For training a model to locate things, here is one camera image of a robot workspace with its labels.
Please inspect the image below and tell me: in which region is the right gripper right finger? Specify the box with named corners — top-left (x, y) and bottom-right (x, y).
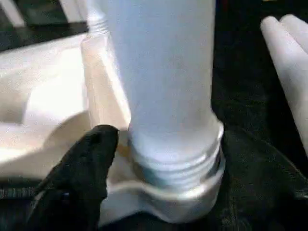
top-left (211, 131), bottom-right (308, 231)

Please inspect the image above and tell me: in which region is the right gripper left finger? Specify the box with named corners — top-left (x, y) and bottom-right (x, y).
top-left (24, 124), bottom-right (120, 231)

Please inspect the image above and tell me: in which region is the black mat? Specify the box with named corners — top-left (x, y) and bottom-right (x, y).
top-left (0, 0), bottom-right (308, 231)

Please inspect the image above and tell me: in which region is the white plastic table top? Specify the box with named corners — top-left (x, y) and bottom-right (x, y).
top-left (0, 32), bottom-right (227, 227)

